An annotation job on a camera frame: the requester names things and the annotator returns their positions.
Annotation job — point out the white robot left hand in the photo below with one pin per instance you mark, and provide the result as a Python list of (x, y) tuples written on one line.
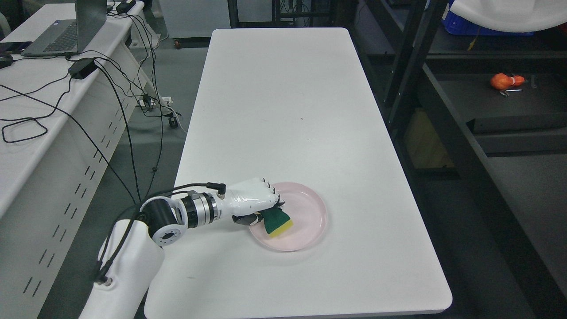
[(243, 200)]

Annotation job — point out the green yellow sponge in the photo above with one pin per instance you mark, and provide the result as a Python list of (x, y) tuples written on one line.
[(276, 221)]

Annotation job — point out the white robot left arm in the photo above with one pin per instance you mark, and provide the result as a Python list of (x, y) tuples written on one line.
[(133, 252)]

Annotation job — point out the black metal shelf rack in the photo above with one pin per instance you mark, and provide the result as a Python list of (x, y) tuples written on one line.
[(487, 167)]

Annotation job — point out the pink round plate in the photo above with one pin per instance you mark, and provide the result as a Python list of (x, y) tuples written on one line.
[(308, 213)]

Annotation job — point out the white long table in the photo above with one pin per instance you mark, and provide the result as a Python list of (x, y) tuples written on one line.
[(294, 105)]

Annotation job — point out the white power strip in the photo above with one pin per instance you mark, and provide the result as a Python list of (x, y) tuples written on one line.
[(148, 103)]

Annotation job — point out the white side desk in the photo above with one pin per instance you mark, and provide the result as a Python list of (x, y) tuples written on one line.
[(57, 134)]

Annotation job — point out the black power adapter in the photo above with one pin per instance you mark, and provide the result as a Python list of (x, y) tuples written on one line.
[(82, 68)]

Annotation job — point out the grey laptop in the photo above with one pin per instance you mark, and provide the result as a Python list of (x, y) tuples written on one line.
[(70, 35)]

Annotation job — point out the blue plastic crate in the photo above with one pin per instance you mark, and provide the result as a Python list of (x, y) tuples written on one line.
[(457, 25)]

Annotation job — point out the black computer mouse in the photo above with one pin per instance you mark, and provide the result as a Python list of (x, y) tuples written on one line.
[(6, 60)]

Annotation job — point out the white curved cover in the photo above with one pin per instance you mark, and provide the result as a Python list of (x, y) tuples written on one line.
[(512, 15)]

